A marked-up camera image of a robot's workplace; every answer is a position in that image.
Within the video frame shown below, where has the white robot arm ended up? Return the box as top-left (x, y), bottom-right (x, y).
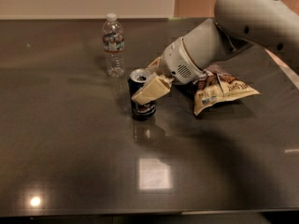
top-left (132, 0), bottom-right (299, 105)

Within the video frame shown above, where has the clear plastic water bottle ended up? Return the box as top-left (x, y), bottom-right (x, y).
top-left (102, 13), bottom-right (125, 77)

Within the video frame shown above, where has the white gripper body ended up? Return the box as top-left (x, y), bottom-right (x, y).
top-left (160, 37), bottom-right (203, 84)

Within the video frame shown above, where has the brown white snack bag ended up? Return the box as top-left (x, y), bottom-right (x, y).
top-left (187, 64), bottom-right (260, 116)

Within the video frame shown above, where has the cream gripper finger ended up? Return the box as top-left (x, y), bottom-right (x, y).
top-left (147, 57), bottom-right (161, 74)
top-left (132, 73), bottom-right (172, 105)

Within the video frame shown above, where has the blue pepsi can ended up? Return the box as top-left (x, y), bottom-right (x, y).
top-left (128, 68), bottom-right (156, 120)

